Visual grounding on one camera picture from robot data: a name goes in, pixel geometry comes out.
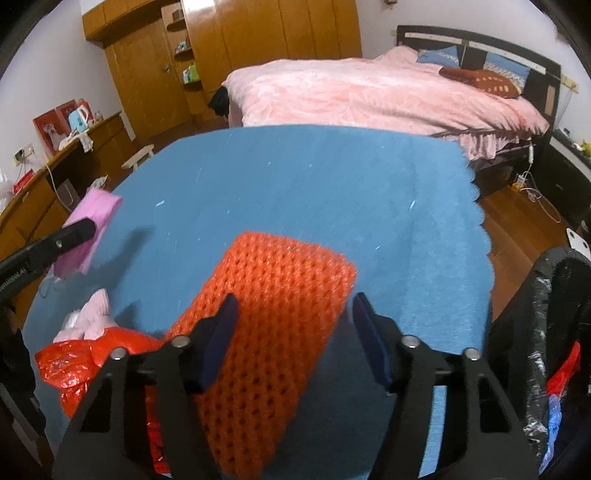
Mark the blue electric kettle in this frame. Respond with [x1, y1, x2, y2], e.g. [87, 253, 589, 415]
[68, 105, 90, 133]

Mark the blue plastic bag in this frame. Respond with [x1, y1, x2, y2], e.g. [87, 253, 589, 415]
[539, 394, 562, 474]

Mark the left blue pillow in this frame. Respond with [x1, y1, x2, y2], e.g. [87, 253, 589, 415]
[417, 45, 460, 68]

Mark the orange foam net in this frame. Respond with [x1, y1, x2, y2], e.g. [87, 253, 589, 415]
[165, 232, 356, 479]

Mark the small white wooden stool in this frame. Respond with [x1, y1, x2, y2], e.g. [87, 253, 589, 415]
[121, 144, 154, 172]

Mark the right blue pillow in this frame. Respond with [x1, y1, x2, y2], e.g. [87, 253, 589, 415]
[484, 52, 531, 90]

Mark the red plastic bag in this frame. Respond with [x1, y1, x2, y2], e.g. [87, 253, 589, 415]
[35, 327, 170, 475]

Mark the dark nightstand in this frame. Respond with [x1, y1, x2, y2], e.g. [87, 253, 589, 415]
[534, 131, 590, 230]

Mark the white charger cable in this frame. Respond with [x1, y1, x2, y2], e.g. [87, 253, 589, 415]
[512, 142, 562, 225]

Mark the brown dotted pillow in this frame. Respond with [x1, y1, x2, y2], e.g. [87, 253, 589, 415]
[439, 67, 522, 99]

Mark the pink bed cover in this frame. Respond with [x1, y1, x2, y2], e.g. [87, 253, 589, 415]
[222, 46, 549, 160]

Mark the pink packet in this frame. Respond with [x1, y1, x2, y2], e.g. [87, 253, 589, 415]
[53, 188, 123, 279]

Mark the black lined trash bin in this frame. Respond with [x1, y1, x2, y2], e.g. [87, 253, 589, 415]
[486, 247, 590, 479]

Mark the white bathroom scale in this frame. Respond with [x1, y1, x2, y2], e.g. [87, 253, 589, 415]
[566, 228, 591, 260]

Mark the yellow plush toy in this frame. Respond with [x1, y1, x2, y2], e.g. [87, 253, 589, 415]
[580, 141, 591, 158]

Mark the wooden wardrobe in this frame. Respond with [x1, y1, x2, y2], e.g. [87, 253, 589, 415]
[82, 1, 362, 142]

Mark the blue pillow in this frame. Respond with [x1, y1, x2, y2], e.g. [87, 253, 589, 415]
[484, 52, 531, 90]
[417, 45, 460, 68]

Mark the blue felt table cloth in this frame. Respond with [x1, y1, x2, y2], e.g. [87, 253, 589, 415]
[21, 124, 496, 480]

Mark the pale pink cloth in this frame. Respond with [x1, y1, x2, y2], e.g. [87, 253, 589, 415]
[53, 289, 117, 343]

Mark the dark wooden bed frame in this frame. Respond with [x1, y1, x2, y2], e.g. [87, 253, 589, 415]
[392, 25, 562, 197]

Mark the white plastic bag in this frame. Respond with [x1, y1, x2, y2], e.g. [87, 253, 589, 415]
[0, 171, 14, 213]

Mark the black garment on bed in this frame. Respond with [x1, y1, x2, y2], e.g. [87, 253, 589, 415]
[208, 86, 229, 118]

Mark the red framed photo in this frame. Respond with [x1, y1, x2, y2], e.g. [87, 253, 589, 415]
[32, 99, 78, 158]

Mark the wooden sideboard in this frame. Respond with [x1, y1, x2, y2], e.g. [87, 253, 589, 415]
[0, 111, 129, 324]

